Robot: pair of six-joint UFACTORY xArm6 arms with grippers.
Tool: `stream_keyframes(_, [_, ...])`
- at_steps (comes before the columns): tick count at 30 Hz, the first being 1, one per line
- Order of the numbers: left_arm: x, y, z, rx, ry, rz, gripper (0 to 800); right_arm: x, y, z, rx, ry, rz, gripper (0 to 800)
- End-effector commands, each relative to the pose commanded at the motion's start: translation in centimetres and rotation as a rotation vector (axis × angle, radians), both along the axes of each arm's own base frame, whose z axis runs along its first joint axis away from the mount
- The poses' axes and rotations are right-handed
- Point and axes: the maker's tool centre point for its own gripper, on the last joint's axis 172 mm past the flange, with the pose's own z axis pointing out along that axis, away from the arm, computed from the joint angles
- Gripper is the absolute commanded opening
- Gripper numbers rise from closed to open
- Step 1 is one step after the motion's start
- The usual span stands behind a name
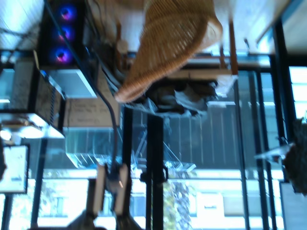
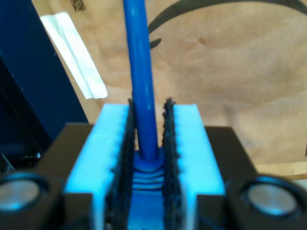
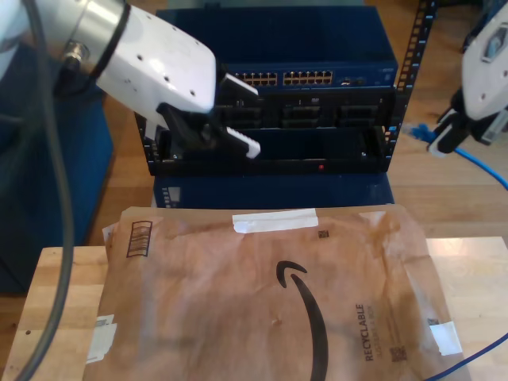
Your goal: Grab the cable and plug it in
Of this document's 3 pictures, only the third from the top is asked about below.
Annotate blue network switch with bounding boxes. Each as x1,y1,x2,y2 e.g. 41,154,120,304
154,6,399,94

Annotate brown paper mailer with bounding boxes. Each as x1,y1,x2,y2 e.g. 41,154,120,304
81,205,473,381

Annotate thick grey cable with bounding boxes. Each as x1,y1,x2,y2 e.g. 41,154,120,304
15,0,77,381

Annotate black rack frame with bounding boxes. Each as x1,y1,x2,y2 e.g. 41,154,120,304
133,0,440,178

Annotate blue sofa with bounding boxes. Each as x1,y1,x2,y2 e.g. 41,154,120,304
0,39,116,297

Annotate black rack server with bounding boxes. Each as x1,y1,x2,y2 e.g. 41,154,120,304
216,91,392,130

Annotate blue device under rack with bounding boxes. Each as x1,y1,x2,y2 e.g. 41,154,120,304
152,173,396,210

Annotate blue network cable clear plugs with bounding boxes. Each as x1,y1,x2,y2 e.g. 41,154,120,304
401,121,508,381

